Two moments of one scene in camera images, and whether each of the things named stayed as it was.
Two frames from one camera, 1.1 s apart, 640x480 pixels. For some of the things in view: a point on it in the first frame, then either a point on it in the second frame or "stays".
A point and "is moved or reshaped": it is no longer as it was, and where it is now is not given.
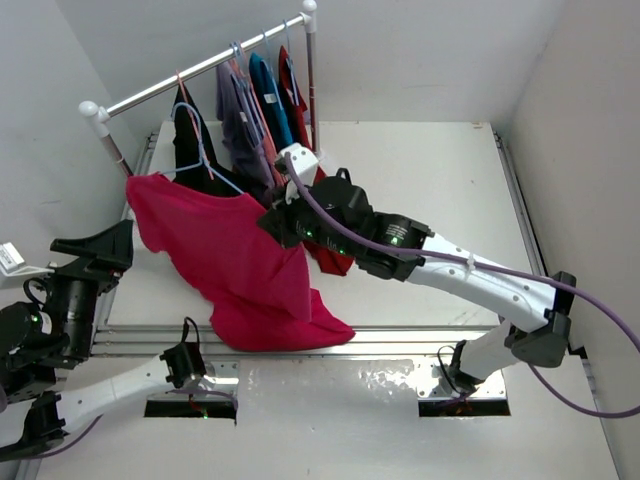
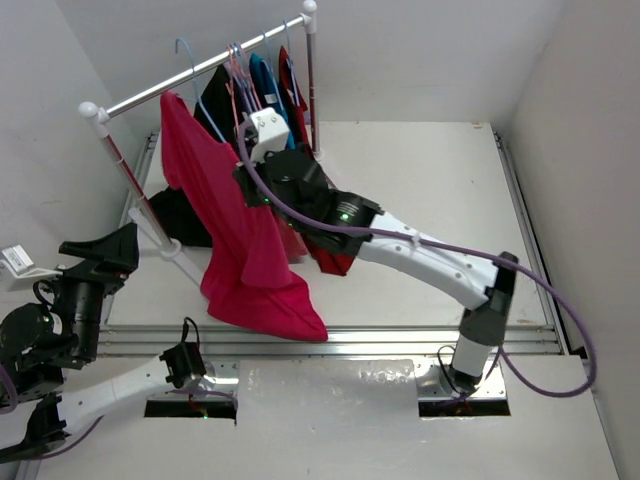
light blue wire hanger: [202, 159] to [196, 89]
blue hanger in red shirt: [290, 63] stays
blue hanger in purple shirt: [247, 93] stays
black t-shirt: [196, 163] to [172, 214]
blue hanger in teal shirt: [272, 72] stays
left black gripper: [89, 271] stays
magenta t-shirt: [234, 260] is moved or reshaped
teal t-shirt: [271, 100] stays
